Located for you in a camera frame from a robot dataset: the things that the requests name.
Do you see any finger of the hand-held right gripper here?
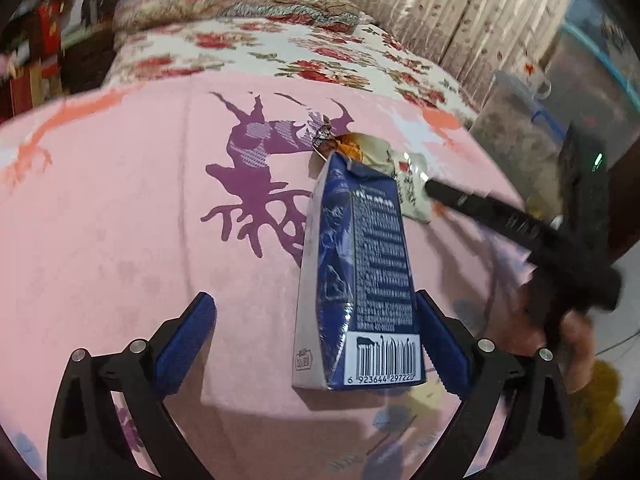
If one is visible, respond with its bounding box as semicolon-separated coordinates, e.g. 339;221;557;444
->
424;179;557;252

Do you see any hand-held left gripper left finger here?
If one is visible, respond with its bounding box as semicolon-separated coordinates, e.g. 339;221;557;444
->
47;291;217;480

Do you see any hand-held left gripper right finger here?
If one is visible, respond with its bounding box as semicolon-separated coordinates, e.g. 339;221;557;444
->
415;290;578;480

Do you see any white printed snack bag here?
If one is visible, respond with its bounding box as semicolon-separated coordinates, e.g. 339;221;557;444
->
311;115;435;224

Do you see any blue milk carton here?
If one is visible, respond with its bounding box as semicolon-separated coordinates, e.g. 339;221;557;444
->
291;151;427;391

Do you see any person's right hand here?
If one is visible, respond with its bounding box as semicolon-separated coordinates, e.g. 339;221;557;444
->
517;284;597;397

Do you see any white mug red star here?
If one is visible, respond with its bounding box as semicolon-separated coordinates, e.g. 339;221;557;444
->
520;57;553;101

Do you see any pink printed bedsheet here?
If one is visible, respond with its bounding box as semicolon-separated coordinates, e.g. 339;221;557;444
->
0;72;532;480

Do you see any large clear box teal lid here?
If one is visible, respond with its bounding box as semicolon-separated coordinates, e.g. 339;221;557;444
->
545;20;640;261

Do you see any beige leaf-print curtain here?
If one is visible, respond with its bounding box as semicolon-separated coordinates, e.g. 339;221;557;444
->
314;0;572;112

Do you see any red floral quilt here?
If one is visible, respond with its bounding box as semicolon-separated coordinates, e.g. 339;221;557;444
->
107;16;482;127

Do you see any dark wooden nightstand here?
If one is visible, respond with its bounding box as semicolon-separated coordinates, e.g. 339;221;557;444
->
60;25;122;97

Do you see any stack of red cartons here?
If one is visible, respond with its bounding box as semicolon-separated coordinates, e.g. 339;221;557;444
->
0;0;68;122

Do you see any striped floral pillow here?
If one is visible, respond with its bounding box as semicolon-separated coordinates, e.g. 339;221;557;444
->
112;0;367;37

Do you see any clear storage box blue handle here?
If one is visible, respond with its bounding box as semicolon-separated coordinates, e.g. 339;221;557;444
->
470;70;571;216

